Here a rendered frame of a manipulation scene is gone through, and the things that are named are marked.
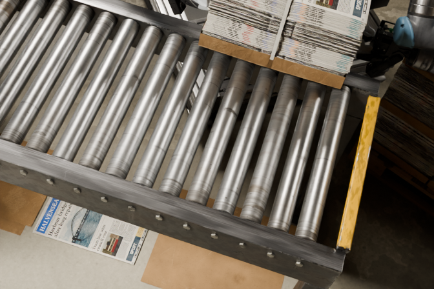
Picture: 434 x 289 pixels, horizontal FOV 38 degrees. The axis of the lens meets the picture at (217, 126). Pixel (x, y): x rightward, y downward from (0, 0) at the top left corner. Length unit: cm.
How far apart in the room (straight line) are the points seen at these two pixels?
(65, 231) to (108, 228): 14
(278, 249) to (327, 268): 11
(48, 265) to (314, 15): 125
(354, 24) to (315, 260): 54
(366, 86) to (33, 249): 124
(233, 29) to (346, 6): 28
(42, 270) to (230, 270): 63
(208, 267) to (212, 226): 82
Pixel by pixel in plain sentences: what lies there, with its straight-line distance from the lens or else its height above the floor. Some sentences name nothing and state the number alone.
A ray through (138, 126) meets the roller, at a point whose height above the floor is 80.
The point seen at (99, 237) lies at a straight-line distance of 223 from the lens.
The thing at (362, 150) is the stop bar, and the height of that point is 82.
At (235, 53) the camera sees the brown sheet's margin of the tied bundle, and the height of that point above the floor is 84.
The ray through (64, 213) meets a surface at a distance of 228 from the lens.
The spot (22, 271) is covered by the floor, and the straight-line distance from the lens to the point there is 223.
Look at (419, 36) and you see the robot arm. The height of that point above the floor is 92.
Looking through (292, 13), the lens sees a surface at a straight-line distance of 149.
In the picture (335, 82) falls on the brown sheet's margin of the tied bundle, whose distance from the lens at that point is 160.
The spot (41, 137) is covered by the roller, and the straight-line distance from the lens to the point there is 150.
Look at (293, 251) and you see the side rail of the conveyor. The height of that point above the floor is 80.
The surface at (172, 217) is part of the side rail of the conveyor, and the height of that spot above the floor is 80.
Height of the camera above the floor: 207
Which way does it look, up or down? 57 degrees down
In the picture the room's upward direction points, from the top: 11 degrees clockwise
